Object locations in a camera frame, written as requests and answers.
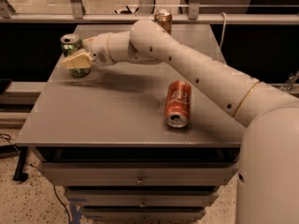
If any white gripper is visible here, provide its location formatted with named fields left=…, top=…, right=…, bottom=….
left=61, top=33, right=113, bottom=69

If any green soda can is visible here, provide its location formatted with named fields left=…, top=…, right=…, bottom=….
left=60, top=34, right=91, bottom=77

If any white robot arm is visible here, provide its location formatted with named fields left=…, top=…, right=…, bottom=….
left=62, top=20, right=299, bottom=224

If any gold soda can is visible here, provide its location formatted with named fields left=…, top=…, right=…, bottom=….
left=154, top=9, right=172, bottom=34

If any red cola can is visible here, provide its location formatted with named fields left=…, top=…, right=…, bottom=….
left=164, top=80, right=192, bottom=128

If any grey drawer cabinet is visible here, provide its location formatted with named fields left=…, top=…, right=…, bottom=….
left=14, top=23, right=250, bottom=224

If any top grey drawer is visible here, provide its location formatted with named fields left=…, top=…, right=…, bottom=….
left=38, top=162, right=237, bottom=187

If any grey drawer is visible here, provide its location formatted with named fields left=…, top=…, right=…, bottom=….
left=38, top=162, right=237, bottom=187
left=66, top=189, right=218, bottom=208
left=82, top=207, right=206, bottom=221

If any black table leg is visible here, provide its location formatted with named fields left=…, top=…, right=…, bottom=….
left=13, top=147, right=29, bottom=182

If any middle grey drawer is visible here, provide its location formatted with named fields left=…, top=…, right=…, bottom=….
left=66, top=189, right=218, bottom=208

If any bottom grey drawer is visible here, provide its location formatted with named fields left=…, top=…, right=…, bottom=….
left=82, top=207, right=206, bottom=221

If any black floor cable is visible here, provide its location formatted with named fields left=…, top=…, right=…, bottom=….
left=0, top=133, right=73, bottom=224

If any white hanging cable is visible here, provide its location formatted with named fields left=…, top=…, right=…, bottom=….
left=218, top=12, right=228, bottom=50

